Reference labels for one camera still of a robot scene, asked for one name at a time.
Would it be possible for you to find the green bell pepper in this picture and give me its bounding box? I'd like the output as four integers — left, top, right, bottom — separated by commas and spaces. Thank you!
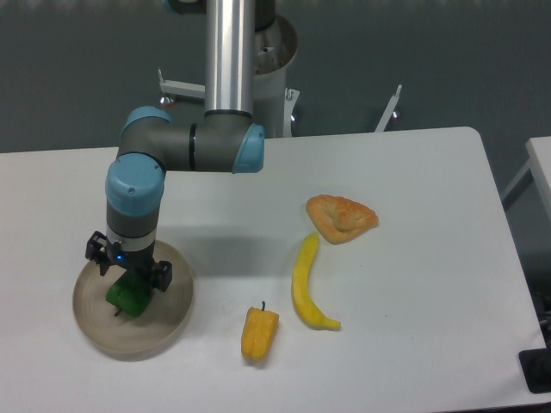
105, 270, 152, 317

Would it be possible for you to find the triangular pastry bread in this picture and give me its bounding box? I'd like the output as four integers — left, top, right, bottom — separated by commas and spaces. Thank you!
306, 194, 379, 245

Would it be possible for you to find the black device at table edge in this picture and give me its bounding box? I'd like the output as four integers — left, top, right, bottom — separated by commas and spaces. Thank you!
518, 348, 551, 394

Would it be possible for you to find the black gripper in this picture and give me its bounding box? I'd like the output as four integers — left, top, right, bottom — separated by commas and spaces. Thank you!
85, 231, 172, 293

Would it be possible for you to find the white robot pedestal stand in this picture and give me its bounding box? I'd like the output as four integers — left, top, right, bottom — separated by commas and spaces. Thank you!
158, 14, 402, 138

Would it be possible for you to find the yellow banana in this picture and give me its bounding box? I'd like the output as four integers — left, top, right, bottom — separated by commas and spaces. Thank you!
291, 232, 341, 331

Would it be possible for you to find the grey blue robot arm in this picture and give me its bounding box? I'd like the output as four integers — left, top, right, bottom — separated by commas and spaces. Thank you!
85, 1, 276, 292

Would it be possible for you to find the white side table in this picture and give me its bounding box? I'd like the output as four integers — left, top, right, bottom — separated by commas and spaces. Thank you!
501, 136, 551, 225

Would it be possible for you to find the beige round plate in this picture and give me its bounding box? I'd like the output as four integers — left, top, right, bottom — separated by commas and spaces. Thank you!
72, 240, 194, 361

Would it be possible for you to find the yellow bell pepper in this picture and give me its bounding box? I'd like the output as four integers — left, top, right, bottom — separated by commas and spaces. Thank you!
241, 301, 279, 362

